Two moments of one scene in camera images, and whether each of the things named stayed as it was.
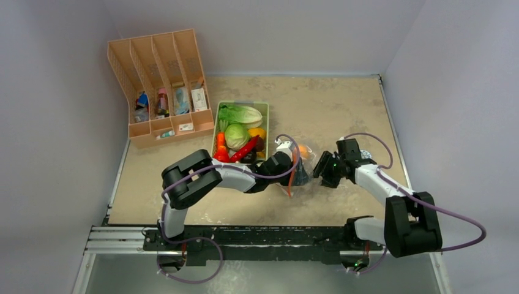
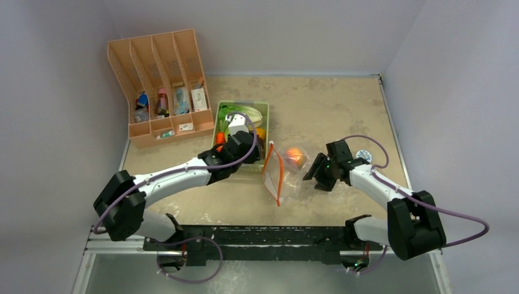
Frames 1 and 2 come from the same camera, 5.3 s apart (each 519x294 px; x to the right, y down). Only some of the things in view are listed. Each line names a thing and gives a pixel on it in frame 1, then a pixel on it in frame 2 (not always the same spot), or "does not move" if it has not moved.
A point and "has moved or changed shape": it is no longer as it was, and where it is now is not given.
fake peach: [303, 150] has moved or changed shape
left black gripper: [286, 183] to [255, 157]
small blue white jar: [365, 154] does not move
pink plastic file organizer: [161, 77] does not move
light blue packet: [181, 100] does not move
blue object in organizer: [143, 100] does not move
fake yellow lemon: [254, 131] does not move
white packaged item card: [199, 98] does not move
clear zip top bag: [303, 161] has moved or changed shape
